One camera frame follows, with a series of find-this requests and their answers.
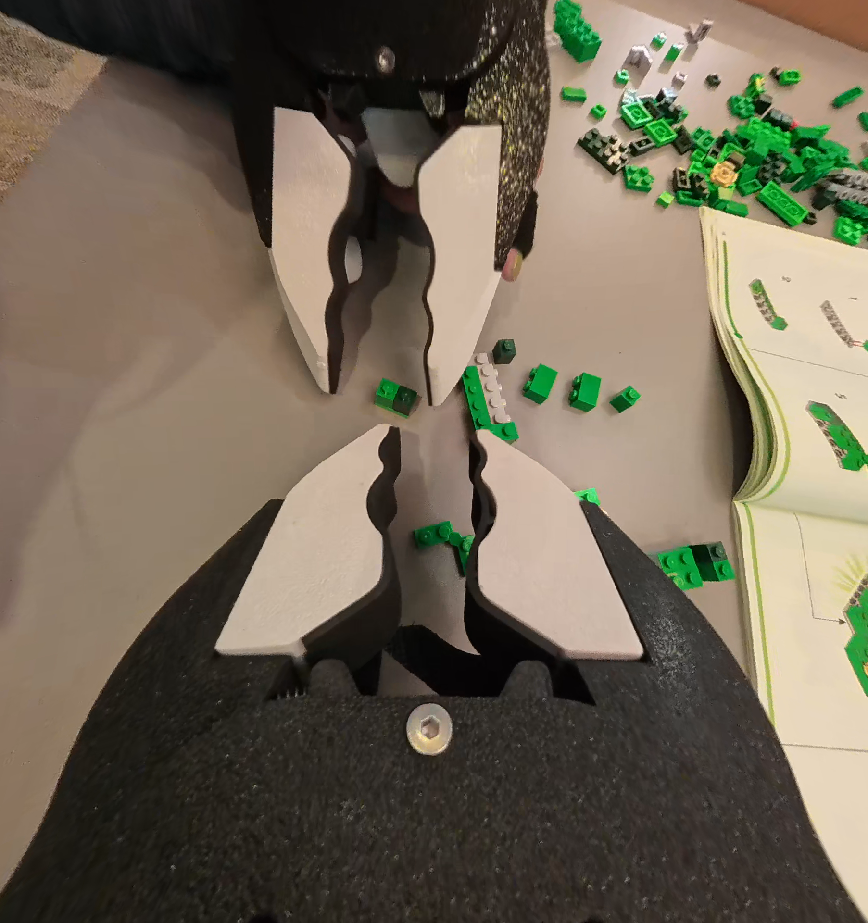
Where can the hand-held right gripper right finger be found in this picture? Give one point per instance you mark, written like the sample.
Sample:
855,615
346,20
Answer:
542,570

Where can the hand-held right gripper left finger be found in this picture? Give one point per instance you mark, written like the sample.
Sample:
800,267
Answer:
318,562

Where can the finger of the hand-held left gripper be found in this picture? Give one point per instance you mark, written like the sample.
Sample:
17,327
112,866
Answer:
462,238
304,216

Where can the green and dark green bricks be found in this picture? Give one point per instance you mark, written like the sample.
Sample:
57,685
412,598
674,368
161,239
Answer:
396,398

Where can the person's left hand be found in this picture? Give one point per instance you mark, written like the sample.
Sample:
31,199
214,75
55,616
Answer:
513,268

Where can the green angled plate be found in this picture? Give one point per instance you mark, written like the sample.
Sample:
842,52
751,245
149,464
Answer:
434,535

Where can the small dark green brick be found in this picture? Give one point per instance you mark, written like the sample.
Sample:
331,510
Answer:
505,353

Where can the large green brick assembly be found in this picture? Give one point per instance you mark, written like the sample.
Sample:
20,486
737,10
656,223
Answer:
683,566

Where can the grey and green brick assembly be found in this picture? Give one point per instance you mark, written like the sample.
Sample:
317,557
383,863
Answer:
481,411

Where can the dark cloth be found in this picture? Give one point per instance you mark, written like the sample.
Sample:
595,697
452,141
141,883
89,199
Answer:
152,36

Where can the patterned rug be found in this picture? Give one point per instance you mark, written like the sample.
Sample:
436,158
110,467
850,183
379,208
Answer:
22,94

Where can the pile of loose bricks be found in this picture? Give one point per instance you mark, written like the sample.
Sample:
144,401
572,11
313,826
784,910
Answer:
765,151

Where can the brick building instruction booklet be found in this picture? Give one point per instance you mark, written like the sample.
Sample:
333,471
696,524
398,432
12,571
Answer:
823,404

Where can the brown board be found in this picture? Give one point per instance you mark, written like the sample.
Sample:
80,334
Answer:
830,18

